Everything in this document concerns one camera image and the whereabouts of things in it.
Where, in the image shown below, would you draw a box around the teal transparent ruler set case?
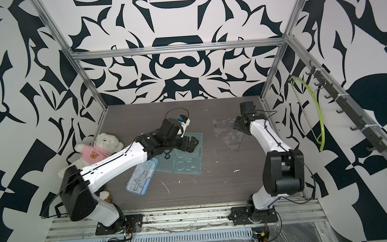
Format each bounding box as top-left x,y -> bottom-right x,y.
154,133 -> 203,175

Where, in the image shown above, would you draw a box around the clear triangle ruler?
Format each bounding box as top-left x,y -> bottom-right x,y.
213,118 -> 244,152

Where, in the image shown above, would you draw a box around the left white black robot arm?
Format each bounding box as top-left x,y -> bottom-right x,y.
59,115 -> 199,227

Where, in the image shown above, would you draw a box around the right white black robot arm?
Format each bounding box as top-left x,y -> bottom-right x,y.
233,102 -> 305,214

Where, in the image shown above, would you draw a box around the blue transparent geometry set case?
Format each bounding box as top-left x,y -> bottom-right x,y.
126,158 -> 158,196

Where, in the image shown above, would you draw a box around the white teddy bear pink shirt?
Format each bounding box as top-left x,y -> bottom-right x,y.
58,133 -> 124,179

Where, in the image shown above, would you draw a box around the green hanging tube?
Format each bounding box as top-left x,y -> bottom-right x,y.
289,74 -> 327,154

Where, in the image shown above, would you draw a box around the small brown white plush toy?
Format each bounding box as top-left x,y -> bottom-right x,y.
99,191 -> 113,204

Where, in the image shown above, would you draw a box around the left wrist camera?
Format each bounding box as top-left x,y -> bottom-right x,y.
177,115 -> 190,138

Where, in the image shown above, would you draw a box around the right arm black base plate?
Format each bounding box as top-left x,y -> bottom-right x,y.
228,207 -> 279,226

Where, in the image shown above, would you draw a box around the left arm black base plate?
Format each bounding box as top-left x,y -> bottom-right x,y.
95,214 -> 144,236

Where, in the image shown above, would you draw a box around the black wall hook rail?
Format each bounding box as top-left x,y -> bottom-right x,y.
307,60 -> 387,153

